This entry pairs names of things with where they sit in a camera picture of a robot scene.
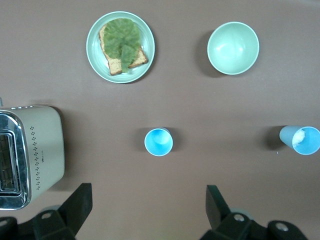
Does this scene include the white paper ball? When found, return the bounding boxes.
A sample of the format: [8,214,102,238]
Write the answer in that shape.
[291,129,307,148]

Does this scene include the pale green bowl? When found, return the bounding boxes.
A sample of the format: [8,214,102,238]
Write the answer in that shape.
[206,21,260,76]

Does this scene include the beige and chrome toaster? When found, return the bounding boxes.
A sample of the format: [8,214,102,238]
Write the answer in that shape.
[0,104,66,211]

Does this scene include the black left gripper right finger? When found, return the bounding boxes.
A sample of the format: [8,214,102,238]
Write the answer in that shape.
[201,184,307,240]

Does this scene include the toast slice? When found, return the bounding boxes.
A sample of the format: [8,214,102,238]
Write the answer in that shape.
[98,23,149,76]

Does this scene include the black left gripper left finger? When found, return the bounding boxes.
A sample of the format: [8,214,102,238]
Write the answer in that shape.
[0,182,93,240]

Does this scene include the blue cup holding white paper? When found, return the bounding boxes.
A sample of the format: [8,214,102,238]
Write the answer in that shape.
[279,125,320,156]

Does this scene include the pale green plate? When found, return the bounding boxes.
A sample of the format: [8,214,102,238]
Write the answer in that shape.
[86,10,156,84]

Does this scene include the green lettuce leaf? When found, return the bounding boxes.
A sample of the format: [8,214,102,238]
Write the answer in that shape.
[103,18,142,75]

